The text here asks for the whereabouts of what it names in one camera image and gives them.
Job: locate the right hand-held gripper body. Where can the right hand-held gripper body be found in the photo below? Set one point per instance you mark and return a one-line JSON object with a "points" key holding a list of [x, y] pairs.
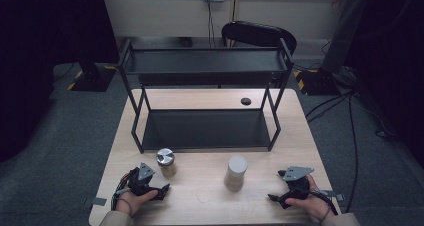
{"points": [[297, 181]]}

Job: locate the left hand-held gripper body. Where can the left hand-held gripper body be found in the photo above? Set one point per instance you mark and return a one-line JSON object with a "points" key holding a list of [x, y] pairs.
{"points": [[141, 181]]}

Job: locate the person's left hand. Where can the person's left hand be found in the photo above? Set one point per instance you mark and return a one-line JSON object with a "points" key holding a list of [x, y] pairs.
{"points": [[136, 202]]}

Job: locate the person's right hand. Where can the person's right hand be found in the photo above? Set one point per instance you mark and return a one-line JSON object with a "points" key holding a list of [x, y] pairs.
{"points": [[311, 204]]}

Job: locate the glass jar with silver lid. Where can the glass jar with silver lid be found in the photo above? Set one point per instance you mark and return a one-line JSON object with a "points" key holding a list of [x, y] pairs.
{"points": [[166, 162]]}

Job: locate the grey tape strip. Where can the grey tape strip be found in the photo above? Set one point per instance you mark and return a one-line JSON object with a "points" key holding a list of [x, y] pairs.
{"points": [[333, 194], [96, 201]]}

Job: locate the pale cylindrical cup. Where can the pale cylindrical cup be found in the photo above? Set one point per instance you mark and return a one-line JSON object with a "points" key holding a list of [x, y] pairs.
{"points": [[236, 174]]}

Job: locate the black metal two-tier shelf rack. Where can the black metal two-tier shelf rack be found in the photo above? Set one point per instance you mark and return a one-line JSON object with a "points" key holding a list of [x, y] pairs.
{"points": [[206, 129]]}

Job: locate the black stand base striped tape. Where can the black stand base striped tape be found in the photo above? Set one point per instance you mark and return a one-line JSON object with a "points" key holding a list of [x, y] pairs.
{"points": [[318, 82], [95, 79]]}

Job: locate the black curtain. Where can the black curtain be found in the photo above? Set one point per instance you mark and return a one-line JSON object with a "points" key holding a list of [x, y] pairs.
{"points": [[393, 69], [40, 52]]}

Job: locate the black chair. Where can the black chair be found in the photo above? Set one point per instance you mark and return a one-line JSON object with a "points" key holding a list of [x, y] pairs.
{"points": [[258, 32]]}

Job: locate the grey stand post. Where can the grey stand post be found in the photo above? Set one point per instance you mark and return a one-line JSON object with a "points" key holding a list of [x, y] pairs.
{"points": [[345, 29]]}

